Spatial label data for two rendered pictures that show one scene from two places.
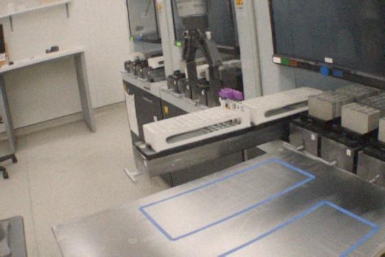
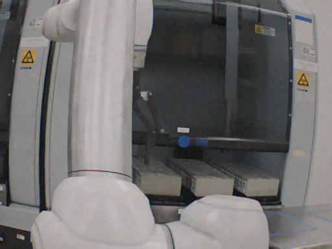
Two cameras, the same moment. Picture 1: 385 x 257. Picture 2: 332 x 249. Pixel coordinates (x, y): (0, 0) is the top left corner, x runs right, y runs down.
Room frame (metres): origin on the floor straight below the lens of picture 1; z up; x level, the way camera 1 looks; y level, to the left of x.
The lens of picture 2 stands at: (0.51, 1.75, 1.14)
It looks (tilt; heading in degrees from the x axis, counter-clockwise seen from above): 3 degrees down; 284
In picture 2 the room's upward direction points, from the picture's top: 5 degrees clockwise
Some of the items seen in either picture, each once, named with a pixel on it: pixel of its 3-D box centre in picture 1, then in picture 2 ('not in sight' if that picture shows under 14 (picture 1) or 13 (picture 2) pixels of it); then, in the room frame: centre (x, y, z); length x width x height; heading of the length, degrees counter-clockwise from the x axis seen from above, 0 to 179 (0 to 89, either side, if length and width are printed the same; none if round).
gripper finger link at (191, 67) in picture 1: (192, 73); not in sight; (1.14, -0.02, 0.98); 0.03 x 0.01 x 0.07; 114
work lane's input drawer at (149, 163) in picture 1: (240, 134); not in sight; (1.12, -0.14, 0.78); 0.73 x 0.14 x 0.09; 113
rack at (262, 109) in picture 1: (284, 105); not in sight; (1.19, -0.31, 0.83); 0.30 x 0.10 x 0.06; 113
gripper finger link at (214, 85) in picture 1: (214, 80); (147, 149); (1.02, -0.07, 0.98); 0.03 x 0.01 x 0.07; 114
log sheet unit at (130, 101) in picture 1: (130, 112); not in sight; (2.77, 0.44, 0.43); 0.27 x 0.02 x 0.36; 23
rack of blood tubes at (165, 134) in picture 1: (198, 127); not in sight; (1.07, -0.02, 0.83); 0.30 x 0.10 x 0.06; 114
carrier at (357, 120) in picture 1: (356, 119); (214, 188); (0.93, -0.46, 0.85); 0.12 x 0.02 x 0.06; 23
